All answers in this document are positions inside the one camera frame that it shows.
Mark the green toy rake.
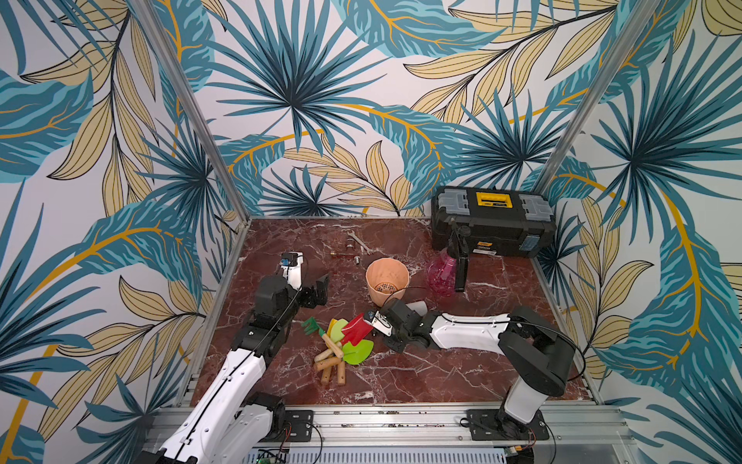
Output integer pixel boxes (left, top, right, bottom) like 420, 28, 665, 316
301, 317, 344, 359

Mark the red toy shovel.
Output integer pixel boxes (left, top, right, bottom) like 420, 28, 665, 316
314, 315, 373, 363

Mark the pink spray bottle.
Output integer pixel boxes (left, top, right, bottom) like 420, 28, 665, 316
427, 224, 471, 297

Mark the small white spray bottle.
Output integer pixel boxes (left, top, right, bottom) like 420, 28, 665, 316
407, 301, 428, 317

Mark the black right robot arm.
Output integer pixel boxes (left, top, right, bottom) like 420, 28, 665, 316
366, 299, 577, 441

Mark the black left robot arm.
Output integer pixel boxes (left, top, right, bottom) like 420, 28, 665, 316
134, 275, 330, 463

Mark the light green narrow trowel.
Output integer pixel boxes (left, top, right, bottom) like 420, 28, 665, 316
328, 319, 348, 342

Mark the peach plastic flower pot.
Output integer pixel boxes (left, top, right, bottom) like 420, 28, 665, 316
365, 258, 411, 307

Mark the light green wide trowel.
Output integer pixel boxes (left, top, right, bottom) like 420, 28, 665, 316
337, 339, 374, 386

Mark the silver wrench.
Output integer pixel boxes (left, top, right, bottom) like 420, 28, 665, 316
347, 231, 373, 255

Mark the black yellow toolbox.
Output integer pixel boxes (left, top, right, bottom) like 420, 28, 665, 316
431, 186, 557, 258

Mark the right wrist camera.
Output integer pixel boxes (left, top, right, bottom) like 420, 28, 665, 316
363, 311, 392, 336

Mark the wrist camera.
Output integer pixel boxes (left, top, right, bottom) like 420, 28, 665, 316
280, 251, 303, 291
363, 311, 392, 336

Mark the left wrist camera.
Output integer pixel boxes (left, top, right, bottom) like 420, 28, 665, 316
280, 251, 303, 291

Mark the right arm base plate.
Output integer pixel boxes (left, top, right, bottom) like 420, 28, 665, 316
460, 409, 551, 443

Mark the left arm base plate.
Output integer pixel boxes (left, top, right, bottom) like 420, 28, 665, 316
259, 410, 315, 444

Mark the aluminium front rail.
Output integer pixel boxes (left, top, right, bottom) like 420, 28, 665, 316
139, 401, 640, 463

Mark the right aluminium corner post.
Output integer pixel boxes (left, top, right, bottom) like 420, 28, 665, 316
533, 1, 660, 194

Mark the aluminium corner post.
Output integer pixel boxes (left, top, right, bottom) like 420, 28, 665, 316
129, 0, 250, 227
533, 1, 660, 194

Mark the left aluminium corner post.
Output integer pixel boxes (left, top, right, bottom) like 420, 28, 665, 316
129, 0, 250, 227

